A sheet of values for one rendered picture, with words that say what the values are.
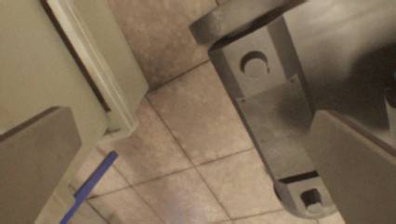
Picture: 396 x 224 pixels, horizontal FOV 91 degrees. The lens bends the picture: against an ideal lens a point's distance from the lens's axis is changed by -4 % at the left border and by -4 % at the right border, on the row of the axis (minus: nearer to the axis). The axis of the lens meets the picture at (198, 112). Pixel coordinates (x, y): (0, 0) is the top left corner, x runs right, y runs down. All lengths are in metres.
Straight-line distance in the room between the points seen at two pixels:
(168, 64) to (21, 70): 0.37
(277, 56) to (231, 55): 0.08
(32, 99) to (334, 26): 0.50
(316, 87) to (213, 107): 0.31
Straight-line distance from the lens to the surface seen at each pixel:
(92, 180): 0.81
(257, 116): 0.45
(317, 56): 0.45
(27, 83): 0.39
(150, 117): 0.73
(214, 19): 0.39
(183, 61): 0.62
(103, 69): 0.47
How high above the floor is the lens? 0.58
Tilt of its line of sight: 60 degrees down
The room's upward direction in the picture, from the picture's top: 159 degrees counter-clockwise
